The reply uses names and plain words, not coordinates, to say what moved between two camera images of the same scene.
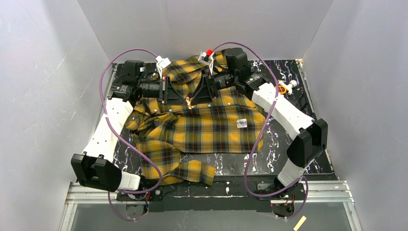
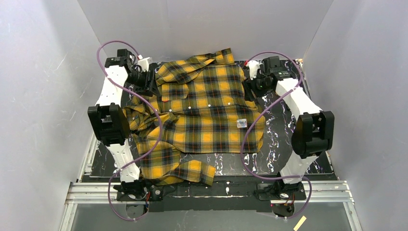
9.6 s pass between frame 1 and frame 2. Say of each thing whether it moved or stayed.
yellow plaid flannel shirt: stayed
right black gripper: moved
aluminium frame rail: stayed
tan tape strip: stayed
